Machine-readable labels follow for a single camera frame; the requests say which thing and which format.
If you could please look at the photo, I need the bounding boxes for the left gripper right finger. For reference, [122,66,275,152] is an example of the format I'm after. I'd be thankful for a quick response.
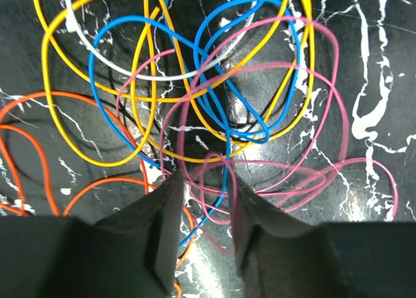
[229,177,415,297]

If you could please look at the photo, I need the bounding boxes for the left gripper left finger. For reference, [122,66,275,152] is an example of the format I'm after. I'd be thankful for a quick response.
[1,172,183,297]

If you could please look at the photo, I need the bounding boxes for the white cable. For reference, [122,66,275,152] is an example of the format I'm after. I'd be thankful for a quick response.
[64,0,261,82]

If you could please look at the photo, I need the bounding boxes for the pink cable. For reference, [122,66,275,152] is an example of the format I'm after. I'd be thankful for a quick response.
[116,16,398,256]

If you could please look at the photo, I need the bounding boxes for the orange cable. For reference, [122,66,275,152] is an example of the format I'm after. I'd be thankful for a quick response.
[0,90,196,298]

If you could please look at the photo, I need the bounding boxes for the blue cable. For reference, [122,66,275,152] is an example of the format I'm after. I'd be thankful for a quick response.
[88,0,302,249]

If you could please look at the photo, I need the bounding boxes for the yellow cable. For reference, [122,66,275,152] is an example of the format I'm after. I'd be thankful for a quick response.
[31,0,316,168]

